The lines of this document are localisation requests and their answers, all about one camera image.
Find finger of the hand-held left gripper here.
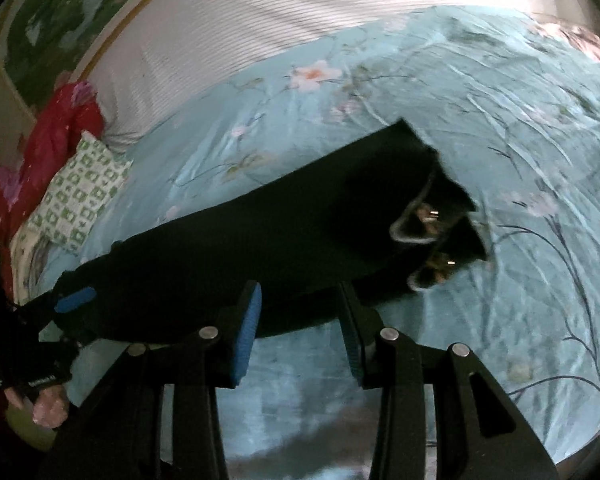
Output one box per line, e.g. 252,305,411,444
12,286,97,332

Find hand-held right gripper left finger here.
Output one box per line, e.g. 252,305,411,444
37,281,262,480

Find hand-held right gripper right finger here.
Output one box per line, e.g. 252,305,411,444
339,284,561,480

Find black pants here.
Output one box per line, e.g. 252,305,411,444
55,118,489,344

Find person's left hand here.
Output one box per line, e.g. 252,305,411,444
5,384,72,429

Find green white patterned pillow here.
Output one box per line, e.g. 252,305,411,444
27,131,134,257

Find red floral quilt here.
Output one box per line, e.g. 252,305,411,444
0,81,105,261

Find light blue floral bedsheet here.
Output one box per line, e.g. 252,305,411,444
30,5,600,467

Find white striped mattress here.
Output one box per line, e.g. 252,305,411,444
75,0,597,149

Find pink cloth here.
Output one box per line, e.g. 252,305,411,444
535,20,600,70

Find green wall mural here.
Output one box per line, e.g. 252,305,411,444
4,0,182,107

